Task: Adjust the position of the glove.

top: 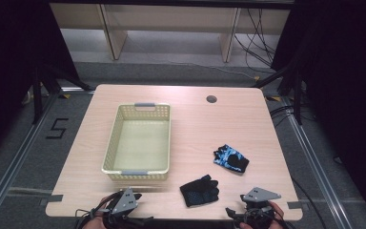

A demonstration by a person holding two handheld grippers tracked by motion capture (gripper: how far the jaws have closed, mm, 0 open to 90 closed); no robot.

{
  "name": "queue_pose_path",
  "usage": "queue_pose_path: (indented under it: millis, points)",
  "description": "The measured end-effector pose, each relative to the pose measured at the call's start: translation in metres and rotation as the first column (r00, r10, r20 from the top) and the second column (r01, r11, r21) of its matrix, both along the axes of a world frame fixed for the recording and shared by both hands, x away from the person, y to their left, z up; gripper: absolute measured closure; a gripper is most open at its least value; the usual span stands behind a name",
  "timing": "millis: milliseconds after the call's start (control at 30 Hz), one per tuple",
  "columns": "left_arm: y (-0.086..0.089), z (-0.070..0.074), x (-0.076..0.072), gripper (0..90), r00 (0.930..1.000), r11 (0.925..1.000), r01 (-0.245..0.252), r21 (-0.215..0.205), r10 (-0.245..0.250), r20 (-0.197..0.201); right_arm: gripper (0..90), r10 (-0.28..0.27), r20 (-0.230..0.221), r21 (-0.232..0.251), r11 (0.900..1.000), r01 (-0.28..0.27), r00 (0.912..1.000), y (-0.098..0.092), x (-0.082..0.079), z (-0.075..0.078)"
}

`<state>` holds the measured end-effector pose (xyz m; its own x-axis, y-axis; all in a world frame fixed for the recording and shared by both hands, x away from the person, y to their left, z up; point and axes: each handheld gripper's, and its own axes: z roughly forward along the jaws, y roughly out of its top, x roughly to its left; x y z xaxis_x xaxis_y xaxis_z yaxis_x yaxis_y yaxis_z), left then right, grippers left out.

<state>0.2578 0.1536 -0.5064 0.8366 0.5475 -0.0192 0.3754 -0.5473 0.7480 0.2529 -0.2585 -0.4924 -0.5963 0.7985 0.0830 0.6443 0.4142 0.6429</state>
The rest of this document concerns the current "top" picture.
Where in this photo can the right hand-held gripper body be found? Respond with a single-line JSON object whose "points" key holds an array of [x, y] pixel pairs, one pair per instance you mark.
{"points": [[260, 194]]}

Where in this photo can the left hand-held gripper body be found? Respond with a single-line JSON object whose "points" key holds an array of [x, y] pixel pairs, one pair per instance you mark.
{"points": [[125, 202]]}

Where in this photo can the black fingerless glove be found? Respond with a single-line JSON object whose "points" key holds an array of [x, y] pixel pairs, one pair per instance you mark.
{"points": [[200, 192]]}

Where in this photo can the blue patterned fingerless glove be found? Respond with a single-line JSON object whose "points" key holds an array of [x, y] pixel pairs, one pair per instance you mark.
{"points": [[232, 159]]}

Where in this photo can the cream perforated plastic basket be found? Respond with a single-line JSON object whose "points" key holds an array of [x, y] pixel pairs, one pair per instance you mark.
{"points": [[139, 143]]}

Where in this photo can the person's right hand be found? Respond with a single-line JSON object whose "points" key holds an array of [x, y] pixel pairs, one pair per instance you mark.
{"points": [[279, 213]]}

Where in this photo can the person's left hand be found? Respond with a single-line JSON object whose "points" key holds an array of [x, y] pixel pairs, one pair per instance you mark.
{"points": [[93, 223]]}

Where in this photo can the grey tape strip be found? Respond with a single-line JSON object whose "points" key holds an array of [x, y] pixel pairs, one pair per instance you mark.
{"points": [[294, 205], [55, 198]]}

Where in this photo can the yellow black tape piece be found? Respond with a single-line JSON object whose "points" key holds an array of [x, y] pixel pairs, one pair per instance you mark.
{"points": [[273, 98], [65, 95]]}

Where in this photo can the black metal stand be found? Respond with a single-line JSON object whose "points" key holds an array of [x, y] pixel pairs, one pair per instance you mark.
{"points": [[37, 95], [297, 95]]}

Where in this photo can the black curtain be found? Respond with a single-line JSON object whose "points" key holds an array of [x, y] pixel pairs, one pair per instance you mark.
{"points": [[16, 57], [343, 79]]}

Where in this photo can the white wooden shelf unit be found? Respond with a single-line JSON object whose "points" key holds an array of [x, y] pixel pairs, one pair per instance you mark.
{"points": [[171, 22]]}

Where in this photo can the aluminium floor rail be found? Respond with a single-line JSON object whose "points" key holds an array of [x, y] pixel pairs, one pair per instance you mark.
{"points": [[314, 159], [16, 159]]}

